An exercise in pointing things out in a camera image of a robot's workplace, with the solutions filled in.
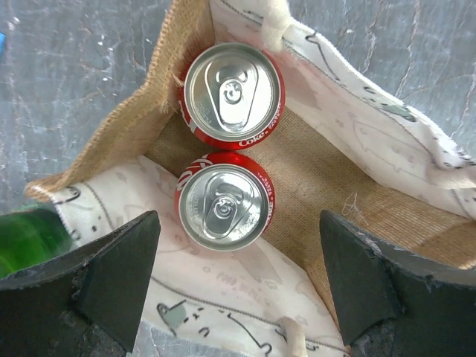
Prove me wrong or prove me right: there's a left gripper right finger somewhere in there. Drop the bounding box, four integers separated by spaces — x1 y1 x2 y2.
320 210 475 356

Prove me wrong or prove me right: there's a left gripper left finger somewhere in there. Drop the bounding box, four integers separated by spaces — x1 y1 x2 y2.
1 210 161 356

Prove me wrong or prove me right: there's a brown canvas tote bag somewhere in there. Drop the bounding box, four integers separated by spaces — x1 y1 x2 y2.
25 1 475 356

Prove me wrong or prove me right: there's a red cola can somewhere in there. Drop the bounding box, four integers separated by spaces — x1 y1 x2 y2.
175 152 276 251
178 42 286 150

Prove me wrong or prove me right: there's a green glass bottle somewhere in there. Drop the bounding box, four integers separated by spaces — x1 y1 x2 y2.
1 208 73 278

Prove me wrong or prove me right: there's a blue patterned cloth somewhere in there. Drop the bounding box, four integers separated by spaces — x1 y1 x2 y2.
0 33 5 53

